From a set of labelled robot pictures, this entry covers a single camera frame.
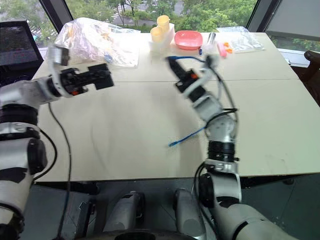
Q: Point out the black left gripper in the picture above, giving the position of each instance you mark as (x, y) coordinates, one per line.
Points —
(71, 80)

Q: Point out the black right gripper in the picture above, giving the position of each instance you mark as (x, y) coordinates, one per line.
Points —
(187, 80)

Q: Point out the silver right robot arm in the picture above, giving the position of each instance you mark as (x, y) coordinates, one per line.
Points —
(225, 125)

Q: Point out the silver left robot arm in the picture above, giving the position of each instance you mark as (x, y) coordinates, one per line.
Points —
(22, 91)

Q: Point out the white cup holder box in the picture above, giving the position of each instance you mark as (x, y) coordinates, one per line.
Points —
(165, 40)

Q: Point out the pink plastic bowl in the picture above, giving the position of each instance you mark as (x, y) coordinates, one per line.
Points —
(188, 38)

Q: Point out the clear plastic bag with items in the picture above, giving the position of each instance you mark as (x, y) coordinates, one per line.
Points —
(87, 40)

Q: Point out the yellow plastic cup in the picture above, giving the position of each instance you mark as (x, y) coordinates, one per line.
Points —
(157, 35)
(163, 22)

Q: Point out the silver metal cylinder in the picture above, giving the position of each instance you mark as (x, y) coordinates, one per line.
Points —
(211, 38)

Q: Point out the pink plastic stick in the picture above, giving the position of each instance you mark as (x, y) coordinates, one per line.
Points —
(221, 49)

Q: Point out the small orange piece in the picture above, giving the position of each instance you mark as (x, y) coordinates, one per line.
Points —
(229, 50)
(227, 44)

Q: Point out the black window pillar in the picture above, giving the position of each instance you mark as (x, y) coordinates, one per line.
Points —
(56, 13)

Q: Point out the flat clear plastic bag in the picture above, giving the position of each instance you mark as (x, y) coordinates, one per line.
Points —
(246, 42)

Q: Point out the black mesh screen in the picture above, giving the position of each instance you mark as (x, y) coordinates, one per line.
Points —
(17, 47)

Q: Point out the grey window roller blind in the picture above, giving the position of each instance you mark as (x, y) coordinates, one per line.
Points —
(292, 17)

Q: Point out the dark brown wooden chair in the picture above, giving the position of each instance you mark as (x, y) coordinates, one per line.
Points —
(312, 72)

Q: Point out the grey rounded robot leg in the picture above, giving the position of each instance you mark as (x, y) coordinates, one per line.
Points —
(125, 212)
(187, 215)

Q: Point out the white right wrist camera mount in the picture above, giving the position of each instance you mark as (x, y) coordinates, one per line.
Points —
(203, 77)

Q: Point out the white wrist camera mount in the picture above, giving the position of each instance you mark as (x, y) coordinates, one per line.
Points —
(203, 77)
(56, 56)

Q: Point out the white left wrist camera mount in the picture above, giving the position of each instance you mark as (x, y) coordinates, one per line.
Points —
(56, 56)

